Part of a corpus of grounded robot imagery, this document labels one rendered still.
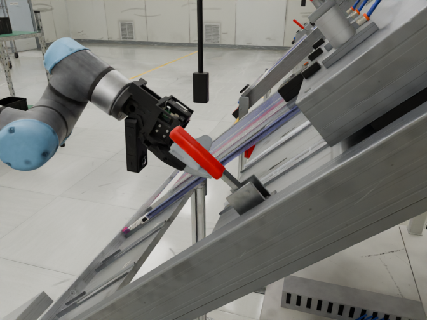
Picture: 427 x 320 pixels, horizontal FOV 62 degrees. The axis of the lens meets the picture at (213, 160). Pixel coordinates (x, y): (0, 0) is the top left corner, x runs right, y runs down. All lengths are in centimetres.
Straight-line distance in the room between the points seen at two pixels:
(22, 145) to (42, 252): 153
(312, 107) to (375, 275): 68
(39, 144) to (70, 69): 17
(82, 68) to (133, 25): 967
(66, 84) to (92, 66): 6
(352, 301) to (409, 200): 52
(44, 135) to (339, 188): 44
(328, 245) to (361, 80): 13
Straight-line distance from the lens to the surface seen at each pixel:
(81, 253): 201
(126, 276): 53
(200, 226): 122
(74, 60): 68
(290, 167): 37
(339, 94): 29
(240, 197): 32
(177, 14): 978
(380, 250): 101
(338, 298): 78
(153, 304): 40
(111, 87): 65
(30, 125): 58
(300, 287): 78
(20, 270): 202
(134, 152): 68
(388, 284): 92
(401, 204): 28
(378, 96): 29
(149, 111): 64
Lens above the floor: 120
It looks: 25 degrees down
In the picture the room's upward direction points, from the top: straight up
